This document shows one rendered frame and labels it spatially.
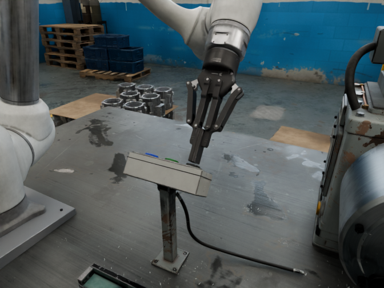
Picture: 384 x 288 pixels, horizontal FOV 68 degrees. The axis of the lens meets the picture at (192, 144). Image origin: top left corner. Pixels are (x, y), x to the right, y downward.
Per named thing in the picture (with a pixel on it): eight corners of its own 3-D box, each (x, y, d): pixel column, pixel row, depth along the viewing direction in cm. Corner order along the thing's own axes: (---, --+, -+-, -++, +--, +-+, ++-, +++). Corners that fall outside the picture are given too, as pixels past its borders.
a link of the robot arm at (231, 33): (246, 20, 56) (239, 47, 55) (253, 45, 64) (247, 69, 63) (204, 19, 59) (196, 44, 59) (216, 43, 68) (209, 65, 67)
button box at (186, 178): (207, 198, 59) (214, 173, 59) (195, 195, 52) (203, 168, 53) (139, 178, 65) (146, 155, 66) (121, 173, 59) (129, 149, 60)
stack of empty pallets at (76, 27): (110, 64, 692) (105, 24, 652) (82, 71, 624) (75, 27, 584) (74, 59, 746) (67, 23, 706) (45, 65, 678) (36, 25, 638)
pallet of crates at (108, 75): (151, 74, 601) (148, 34, 566) (131, 82, 534) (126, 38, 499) (103, 69, 639) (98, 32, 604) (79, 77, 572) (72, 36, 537)
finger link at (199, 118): (211, 76, 58) (205, 75, 59) (196, 127, 57) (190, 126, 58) (216, 84, 62) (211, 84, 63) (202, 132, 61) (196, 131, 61)
